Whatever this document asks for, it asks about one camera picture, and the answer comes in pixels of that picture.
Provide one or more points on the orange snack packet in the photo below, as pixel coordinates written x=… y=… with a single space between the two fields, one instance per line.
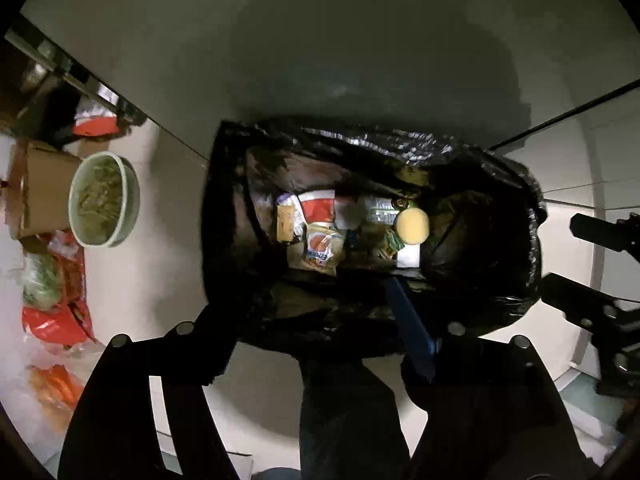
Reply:
x=320 y=250

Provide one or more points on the small green packet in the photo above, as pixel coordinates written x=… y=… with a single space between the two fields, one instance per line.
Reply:
x=392 y=242

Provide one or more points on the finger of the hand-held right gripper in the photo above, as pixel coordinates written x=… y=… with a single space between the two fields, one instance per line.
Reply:
x=580 y=302
x=600 y=232

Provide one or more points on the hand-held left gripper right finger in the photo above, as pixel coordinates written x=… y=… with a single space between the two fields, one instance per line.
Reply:
x=412 y=330

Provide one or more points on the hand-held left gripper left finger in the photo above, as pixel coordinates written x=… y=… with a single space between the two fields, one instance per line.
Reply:
x=200 y=350

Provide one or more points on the clear plastic bottle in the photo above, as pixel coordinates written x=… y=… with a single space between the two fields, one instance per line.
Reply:
x=380 y=210

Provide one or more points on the yellow cracker packet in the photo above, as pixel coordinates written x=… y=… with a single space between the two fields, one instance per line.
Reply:
x=285 y=222

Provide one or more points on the black trash bag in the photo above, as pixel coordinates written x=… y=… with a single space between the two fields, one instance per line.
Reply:
x=475 y=285

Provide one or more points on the green bowl with noodles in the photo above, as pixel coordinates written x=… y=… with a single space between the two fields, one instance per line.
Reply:
x=102 y=200

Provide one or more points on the brown cardboard box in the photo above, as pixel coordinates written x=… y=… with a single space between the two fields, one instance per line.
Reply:
x=42 y=190

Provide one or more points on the red white packet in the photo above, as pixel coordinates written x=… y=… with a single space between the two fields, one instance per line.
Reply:
x=316 y=206

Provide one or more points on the green vegetable bag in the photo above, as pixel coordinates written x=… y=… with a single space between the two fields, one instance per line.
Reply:
x=42 y=282

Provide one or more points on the white foam block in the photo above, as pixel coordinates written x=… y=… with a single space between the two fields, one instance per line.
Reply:
x=409 y=257

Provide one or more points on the flat red packet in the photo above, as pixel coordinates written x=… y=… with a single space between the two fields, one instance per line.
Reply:
x=95 y=126

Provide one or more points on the metal rail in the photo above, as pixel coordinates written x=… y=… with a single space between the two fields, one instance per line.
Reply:
x=85 y=80

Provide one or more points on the red snack bag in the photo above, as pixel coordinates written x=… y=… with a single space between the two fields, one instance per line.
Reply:
x=55 y=322

